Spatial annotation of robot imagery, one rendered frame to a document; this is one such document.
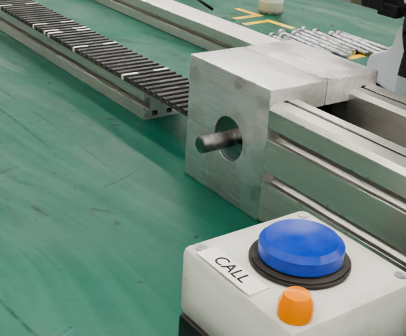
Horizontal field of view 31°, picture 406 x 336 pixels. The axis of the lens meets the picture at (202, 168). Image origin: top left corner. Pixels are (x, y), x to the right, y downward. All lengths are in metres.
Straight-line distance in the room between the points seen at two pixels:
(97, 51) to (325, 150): 0.37
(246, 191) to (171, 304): 0.12
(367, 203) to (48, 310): 0.19
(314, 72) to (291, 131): 0.07
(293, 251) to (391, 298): 0.05
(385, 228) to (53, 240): 0.20
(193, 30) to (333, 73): 0.44
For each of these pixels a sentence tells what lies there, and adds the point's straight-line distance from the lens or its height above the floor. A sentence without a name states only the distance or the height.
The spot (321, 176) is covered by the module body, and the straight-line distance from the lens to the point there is 0.44.
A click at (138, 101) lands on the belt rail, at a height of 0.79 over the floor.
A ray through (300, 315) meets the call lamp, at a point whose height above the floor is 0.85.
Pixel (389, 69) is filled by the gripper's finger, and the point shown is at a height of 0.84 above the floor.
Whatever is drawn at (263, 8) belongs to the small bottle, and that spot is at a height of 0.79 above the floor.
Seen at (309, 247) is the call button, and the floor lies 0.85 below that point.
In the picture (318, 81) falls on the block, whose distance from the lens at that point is 0.49.
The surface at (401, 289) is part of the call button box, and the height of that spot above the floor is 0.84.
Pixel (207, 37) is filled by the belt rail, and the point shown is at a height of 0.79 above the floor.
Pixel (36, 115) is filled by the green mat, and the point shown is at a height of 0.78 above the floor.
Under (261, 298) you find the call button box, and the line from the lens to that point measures 0.31.
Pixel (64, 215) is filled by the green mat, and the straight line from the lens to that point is 0.50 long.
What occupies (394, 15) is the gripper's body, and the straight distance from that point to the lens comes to 0.66.
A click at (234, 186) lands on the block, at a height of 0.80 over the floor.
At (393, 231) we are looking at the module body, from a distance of 0.41.
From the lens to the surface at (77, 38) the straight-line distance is 0.79.
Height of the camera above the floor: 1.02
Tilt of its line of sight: 25 degrees down
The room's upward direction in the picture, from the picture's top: 4 degrees clockwise
